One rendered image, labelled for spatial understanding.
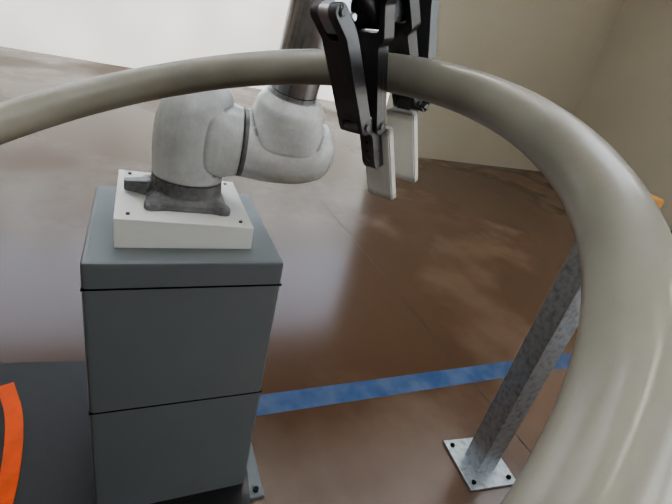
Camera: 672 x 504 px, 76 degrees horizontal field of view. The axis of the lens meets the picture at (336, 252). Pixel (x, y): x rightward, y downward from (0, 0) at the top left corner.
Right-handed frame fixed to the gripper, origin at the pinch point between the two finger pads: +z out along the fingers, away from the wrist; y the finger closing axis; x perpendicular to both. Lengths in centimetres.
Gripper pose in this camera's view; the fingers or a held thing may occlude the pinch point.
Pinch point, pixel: (391, 154)
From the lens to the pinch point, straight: 41.4
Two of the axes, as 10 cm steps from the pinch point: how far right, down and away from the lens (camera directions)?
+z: 1.3, 7.7, 6.3
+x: 7.3, 3.6, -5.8
